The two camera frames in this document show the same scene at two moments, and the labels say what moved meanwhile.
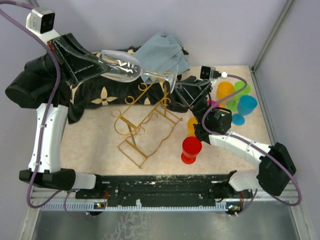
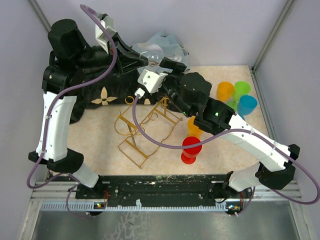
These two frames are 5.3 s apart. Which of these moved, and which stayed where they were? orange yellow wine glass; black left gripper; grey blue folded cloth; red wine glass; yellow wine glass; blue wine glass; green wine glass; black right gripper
Moved: black right gripper; black left gripper
Stayed: blue wine glass; orange yellow wine glass; green wine glass; grey blue folded cloth; red wine glass; yellow wine glass
